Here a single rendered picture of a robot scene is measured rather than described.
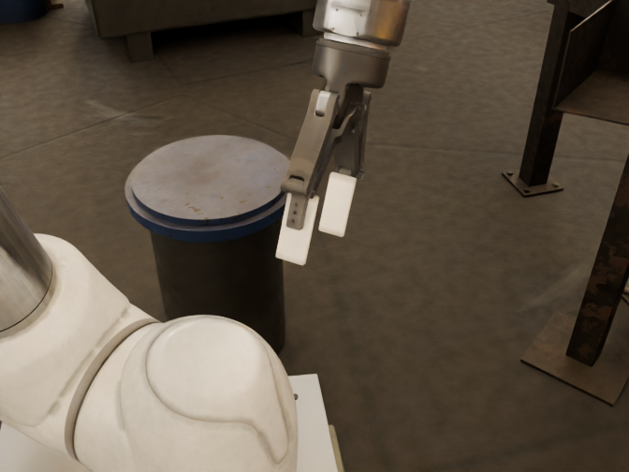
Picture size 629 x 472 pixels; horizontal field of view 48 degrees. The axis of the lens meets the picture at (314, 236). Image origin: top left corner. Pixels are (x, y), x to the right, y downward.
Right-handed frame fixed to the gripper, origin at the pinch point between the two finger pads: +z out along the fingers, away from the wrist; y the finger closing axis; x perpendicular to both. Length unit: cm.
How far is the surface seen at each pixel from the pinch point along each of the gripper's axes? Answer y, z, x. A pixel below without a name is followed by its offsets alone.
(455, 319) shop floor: -86, 35, 13
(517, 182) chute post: -143, 9, 17
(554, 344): -85, 34, 35
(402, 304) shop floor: -87, 36, 0
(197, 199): -40, 11, -34
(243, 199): -43, 10, -26
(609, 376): -80, 35, 47
